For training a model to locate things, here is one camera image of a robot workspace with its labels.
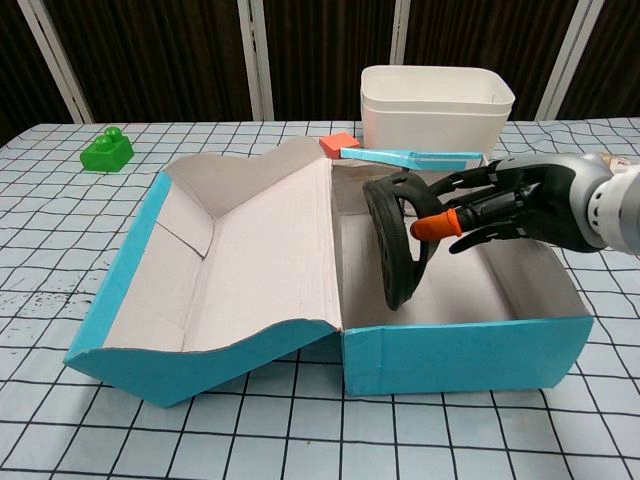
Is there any black rubber slipper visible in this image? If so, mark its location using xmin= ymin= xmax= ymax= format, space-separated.
xmin=362 ymin=173 xmax=444 ymax=312

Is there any green toy brick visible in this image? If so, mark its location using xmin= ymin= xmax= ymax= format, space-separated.
xmin=79 ymin=127 xmax=135 ymax=175

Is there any black folding partition screen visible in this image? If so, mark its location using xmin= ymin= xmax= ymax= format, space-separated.
xmin=0 ymin=0 xmax=640 ymax=146

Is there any white plastic storage bin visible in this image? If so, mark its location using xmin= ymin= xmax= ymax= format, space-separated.
xmin=360 ymin=64 xmax=516 ymax=119
xmin=359 ymin=87 xmax=514 ymax=157

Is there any white checkered tablecloth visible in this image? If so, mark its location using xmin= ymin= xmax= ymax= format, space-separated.
xmin=0 ymin=117 xmax=640 ymax=480

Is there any orange cube block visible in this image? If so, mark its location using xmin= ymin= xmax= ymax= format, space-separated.
xmin=318 ymin=131 xmax=362 ymax=160

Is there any blue cardboard shoebox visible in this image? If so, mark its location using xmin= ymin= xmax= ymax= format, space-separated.
xmin=63 ymin=137 xmax=595 ymax=410

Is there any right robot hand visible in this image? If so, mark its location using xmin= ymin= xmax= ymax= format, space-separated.
xmin=409 ymin=153 xmax=615 ymax=254

